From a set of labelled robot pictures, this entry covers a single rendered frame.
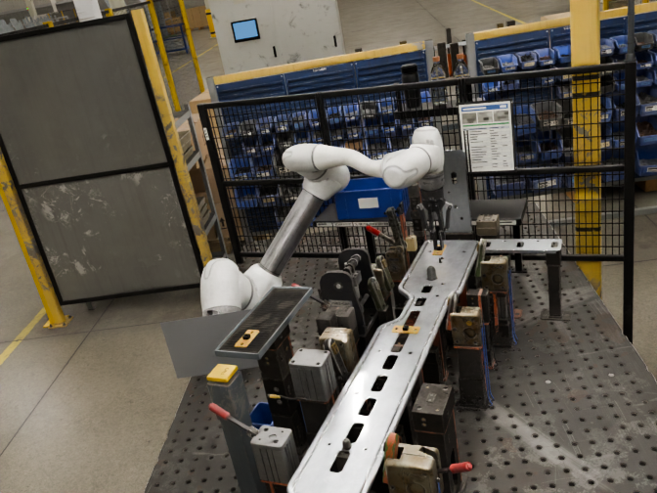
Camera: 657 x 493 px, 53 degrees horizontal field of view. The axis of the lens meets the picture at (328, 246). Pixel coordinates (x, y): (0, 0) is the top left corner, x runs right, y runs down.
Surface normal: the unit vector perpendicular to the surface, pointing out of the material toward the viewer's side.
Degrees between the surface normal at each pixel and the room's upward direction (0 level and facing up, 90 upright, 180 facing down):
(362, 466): 0
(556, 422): 0
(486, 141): 90
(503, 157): 90
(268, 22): 90
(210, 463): 0
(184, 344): 90
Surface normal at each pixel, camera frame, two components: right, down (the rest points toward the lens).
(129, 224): -0.02, 0.42
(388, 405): -0.17, -0.90
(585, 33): -0.31, 0.39
